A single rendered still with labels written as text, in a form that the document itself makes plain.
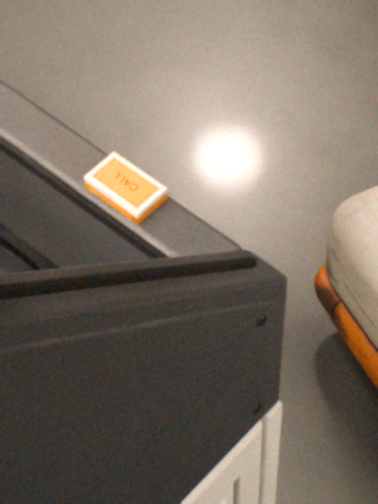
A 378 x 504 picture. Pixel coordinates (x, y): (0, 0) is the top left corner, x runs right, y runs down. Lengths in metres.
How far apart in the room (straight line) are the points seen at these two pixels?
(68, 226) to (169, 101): 1.30
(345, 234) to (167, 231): 0.89
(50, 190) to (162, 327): 0.23
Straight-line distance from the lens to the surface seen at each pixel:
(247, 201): 2.11
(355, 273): 1.75
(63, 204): 0.94
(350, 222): 1.75
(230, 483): 1.01
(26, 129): 0.95
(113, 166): 0.90
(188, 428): 0.87
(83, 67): 2.31
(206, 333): 0.80
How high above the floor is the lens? 1.65
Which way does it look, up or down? 54 degrees down
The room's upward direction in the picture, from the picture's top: 3 degrees counter-clockwise
